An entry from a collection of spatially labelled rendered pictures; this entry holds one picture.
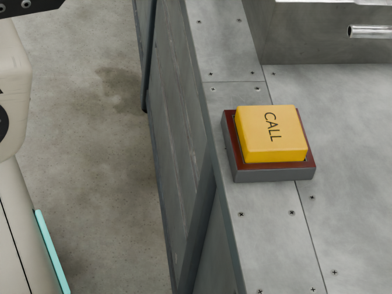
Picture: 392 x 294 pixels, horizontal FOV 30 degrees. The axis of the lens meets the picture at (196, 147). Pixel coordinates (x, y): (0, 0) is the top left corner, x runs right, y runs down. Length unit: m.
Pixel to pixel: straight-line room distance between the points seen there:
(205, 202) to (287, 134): 0.38
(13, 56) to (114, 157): 0.97
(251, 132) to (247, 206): 0.07
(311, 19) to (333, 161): 0.16
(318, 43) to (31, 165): 1.04
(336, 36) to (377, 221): 0.22
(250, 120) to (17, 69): 0.26
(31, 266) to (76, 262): 0.34
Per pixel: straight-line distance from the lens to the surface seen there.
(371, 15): 0.82
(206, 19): 0.88
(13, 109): 0.84
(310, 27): 0.81
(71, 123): 1.82
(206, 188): 1.05
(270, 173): 0.71
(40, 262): 1.27
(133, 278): 1.57
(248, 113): 0.72
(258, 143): 0.70
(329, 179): 0.74
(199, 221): 1.11
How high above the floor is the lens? 1.35
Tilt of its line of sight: 49 degrees down
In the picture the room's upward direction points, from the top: 10 degrees clockwise
